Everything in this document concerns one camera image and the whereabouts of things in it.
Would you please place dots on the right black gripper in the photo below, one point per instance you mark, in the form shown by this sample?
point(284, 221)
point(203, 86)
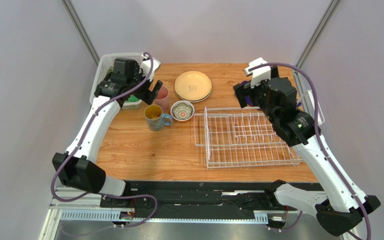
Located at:
point(245, 92)

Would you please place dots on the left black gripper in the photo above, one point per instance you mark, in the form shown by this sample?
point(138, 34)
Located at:
point(147, 96)

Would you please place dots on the pink cup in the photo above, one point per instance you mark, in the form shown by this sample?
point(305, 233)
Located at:
point(163, 98)

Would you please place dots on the blue glass mug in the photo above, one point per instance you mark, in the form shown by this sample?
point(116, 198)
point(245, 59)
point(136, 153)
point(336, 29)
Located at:
point(156, 118)

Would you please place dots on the white patterned small bowl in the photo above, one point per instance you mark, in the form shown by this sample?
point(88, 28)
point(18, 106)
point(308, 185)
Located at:
point(182, 110)

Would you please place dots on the yellow bear plate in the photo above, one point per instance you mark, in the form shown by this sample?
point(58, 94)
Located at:
point(193, 86)

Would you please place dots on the white plate green red rim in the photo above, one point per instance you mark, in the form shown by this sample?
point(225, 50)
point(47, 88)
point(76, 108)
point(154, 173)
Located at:
point(195, 101)

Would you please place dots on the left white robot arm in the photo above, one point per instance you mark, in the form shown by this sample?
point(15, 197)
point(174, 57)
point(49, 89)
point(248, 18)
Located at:
point(117, 79)

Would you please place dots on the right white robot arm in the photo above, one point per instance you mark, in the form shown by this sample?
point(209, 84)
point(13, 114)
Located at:
point(341, 205)

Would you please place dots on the purple cloth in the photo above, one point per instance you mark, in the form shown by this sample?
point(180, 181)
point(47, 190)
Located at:
point(250, 103)

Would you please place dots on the bright green cloth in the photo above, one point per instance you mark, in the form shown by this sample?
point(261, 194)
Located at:
point(132, 99)

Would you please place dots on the white plastic basket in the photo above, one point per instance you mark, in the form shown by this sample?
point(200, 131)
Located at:
point(106, 63)

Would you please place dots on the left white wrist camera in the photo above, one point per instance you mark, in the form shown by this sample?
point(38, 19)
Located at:
point(149, 66)

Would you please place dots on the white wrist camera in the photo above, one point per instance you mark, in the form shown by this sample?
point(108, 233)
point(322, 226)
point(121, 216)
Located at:
point(258, 72)
point(149, 66)

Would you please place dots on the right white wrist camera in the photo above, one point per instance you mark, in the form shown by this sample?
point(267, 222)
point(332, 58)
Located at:
point(258, 72)

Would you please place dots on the white wire dish rack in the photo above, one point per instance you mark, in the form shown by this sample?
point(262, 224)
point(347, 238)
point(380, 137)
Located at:
point(234, 137)

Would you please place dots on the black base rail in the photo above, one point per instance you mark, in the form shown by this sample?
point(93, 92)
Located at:
point(196, 200)

